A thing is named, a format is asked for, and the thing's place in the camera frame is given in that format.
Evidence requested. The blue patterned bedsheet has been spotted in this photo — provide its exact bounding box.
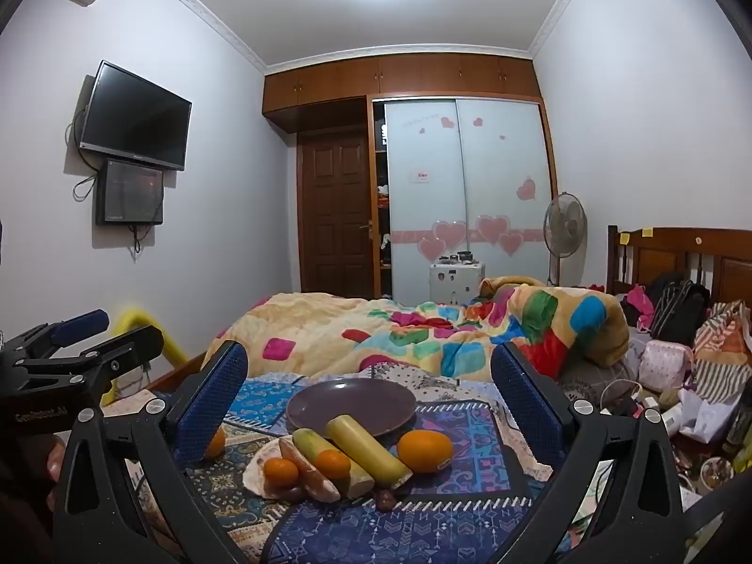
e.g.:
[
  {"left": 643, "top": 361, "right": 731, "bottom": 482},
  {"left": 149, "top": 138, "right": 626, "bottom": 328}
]
[{"left": 100, "top": 364, "right": 594, "bottom": 564}]

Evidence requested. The large orange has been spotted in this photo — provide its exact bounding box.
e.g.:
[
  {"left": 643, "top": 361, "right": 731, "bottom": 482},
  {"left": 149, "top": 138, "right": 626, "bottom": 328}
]
[{"left": 398, "top": 430, "right": 454, "bottom": 474}]

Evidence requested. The white boxy appliance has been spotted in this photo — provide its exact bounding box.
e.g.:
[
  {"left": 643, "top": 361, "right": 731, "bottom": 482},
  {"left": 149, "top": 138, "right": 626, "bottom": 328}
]
[{"left": 429, "top": 261, "right": 486, "bottom": 305}]

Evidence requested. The striped fabric bag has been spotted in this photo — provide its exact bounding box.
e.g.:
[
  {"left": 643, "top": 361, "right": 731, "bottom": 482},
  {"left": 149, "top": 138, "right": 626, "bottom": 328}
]
[{"left": 693, "top": 301, "right": 752, "bottom": 418}]

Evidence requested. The person's left hand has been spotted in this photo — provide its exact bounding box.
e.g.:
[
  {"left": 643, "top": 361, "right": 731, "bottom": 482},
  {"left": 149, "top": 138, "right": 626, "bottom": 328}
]
[{"left": 46, "top": 435, "right": 70, "bottom": 512}]

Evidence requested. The black backpack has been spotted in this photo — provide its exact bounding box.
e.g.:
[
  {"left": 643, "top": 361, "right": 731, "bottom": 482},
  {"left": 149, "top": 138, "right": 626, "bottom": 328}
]
[{"left": 649, "top": 273, "right": 712, "bottom": 347}]

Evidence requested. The brown wooden door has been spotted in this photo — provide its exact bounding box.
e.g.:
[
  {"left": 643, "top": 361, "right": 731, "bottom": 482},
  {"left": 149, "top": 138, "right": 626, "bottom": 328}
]
[{"left": 297, "top": 128, "right": 375, "bottom": 299}]

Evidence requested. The wooden bed headboard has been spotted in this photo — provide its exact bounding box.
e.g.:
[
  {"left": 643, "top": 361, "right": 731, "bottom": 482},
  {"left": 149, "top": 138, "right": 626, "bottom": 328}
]
[{"left": 607, "top": 225, "right": 752, "bottom": 312}]

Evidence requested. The black television cable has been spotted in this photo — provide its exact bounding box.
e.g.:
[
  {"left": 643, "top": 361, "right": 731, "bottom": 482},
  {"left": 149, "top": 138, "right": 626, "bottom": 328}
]
[{"left": 66, "top": 104, "right": 100, "bottom": 201}]

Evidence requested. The grey pillow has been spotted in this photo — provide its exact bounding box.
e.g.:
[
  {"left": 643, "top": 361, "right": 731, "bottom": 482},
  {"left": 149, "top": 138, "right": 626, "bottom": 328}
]
[{"left": 558, "top": 358, "right": 641, "bottom": 401}]

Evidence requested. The white plastic bag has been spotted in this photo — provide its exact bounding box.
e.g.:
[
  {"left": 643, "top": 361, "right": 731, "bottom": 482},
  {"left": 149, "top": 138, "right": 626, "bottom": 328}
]
[{"left": 680, "top": 388, "right": 736, "bottom": 445}]

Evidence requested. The small black wall monitor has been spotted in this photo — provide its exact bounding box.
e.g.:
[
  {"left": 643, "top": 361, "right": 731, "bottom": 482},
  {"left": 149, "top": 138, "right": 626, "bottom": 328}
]
[{"left": 95, "top": 158, "right": 165, "bottom": 226}]

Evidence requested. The black wall television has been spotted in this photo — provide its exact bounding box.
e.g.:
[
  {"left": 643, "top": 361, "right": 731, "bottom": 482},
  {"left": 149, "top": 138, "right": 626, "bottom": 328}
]
[{"left": 79, "top": 60, "right": 193, "bottom": 172}]

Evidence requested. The frosted heart-sticker sliding door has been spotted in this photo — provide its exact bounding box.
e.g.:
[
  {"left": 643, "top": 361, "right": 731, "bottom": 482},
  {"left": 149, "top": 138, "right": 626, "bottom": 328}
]
[
  {"left": 384, "top": 100, "right": 469, "bottom": 306},
  {"left": 457, "top": 97, "right": 557, "bottom": 289}
]

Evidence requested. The pink clothing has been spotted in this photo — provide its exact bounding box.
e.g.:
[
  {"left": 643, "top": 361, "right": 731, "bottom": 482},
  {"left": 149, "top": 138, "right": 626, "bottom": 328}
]
[{"left": 623, "top": 285, "right": 656, "bottom": 330}]

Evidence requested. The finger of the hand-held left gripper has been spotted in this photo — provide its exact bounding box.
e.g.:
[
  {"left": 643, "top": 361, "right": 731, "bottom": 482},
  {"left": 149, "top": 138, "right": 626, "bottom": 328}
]
[
  {"left": 23, "top": 325, "right": 165, "bottom": 392},
  {"left": 0, "top": 309, "right": 110, "bottom": 365}
]

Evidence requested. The standing electric fan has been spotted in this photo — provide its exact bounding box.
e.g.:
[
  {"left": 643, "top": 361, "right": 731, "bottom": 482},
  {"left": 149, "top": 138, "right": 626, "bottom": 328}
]
[{"left": 542, "top": 193, "right": 588, "bottom": 288}]

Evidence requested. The wooden bed side rail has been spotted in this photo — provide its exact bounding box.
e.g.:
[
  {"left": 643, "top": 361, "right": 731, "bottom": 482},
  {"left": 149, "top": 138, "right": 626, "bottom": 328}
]
[{"left": 146, "top": 351, "right": 208, "bottom": 393}]

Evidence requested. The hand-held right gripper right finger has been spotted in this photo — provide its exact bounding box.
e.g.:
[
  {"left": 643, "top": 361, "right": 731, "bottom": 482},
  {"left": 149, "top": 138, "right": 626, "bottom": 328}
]
[{"left": 490, "top": 341, "right": 688, "bottom": 564}]

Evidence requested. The colourful patchwork blanket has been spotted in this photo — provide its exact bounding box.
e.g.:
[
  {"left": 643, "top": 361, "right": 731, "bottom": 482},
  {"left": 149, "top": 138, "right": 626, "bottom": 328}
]
[{"left": 217, "top": 275, "right": 629, "bottom": 383}]

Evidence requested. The wooden overhead cabinet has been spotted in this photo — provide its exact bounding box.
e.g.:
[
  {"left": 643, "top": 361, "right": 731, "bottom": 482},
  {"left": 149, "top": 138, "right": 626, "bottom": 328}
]
[{"left": 262, "top": 53, "right": 541, "bottom": 136}]

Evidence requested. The dark brown plate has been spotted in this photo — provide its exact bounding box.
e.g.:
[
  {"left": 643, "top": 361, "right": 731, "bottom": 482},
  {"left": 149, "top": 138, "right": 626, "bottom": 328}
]
[{"left": 286, "top": 379, "right": 417, "bottom": 437}]

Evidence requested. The yellow sugarcane piece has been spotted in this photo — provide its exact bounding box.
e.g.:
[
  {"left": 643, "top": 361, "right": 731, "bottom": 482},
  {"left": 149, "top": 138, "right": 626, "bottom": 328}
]
[{"left": 326, "top": 415, "right": 413, "bottom": 490}]

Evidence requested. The small tangerine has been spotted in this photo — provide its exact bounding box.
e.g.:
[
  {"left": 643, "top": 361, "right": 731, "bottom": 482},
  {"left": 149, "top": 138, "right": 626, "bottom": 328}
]
[
  {"left": 316, "top": 449, "right": 352, "bottom": 481},
  {"left": 263, "top": 457, "right": 299, "bottom": 487}
]

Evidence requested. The pink quilted bag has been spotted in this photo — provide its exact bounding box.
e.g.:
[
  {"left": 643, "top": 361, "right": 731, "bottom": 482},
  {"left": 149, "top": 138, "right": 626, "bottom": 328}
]
[{"left": 637, "top": 339, "right": 694, "bottom": 392}]

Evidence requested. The small white bowl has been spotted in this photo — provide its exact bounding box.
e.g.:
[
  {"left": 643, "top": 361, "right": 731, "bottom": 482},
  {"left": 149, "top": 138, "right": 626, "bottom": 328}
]
[{"left": 698, "top": 457, "right": 735, "bottom": 495}]

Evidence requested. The white cable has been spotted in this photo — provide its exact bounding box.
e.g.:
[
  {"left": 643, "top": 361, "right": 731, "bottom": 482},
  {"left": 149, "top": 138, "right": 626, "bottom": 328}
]
[{"left": 598, "top": 379, "right": 647, "bottom": 413}]

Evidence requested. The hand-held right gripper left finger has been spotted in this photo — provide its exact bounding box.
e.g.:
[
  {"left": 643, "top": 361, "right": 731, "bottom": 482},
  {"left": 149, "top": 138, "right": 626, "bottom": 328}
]
[{"left": 52, "top": 341, "right": 251, "bottom": 564}]

